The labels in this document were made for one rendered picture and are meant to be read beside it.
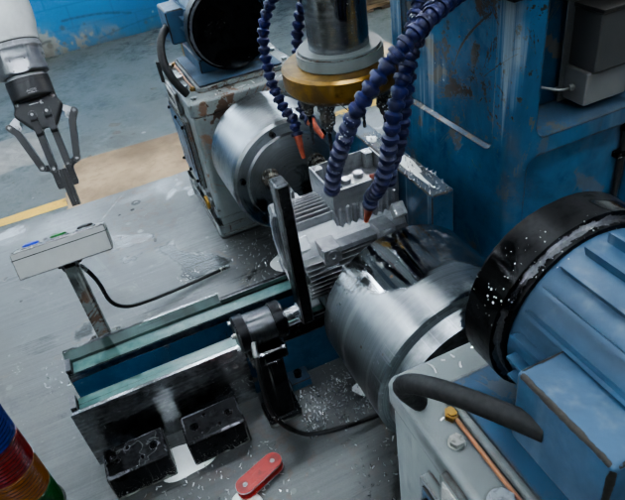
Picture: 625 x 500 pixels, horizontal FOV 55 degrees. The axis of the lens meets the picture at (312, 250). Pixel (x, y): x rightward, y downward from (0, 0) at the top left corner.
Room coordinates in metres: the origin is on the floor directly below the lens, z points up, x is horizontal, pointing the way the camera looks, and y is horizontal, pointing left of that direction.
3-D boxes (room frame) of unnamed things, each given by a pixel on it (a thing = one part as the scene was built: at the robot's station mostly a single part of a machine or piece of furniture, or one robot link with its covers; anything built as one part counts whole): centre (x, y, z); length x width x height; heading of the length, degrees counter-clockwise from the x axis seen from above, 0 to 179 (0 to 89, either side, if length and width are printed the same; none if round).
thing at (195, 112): (1.43, 0.13, 0.99); 0.35 x 0.31 x 0.37; 18
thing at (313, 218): (0.87, -0.05, 1.02); 0.20 x 0.19 x 0.19; 107
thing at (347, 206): (0.88, -0.09, 1.11); 0.12 x 0.11 x 0.07; 107
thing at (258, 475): (0.56, 0.14, 0.81); 0.09 x 0.03 x 0.02; 128
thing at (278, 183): (0.70, 0.03, 1.12); 0.04 x 0.03 x 0.26; 108
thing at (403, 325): (0.55, -0.15, 1.04); 0.41 x 0.25 x 0.25; 18
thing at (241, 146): (1.20, 0.06, 1.04); 0.37 x 0.25 x 0.25; 18
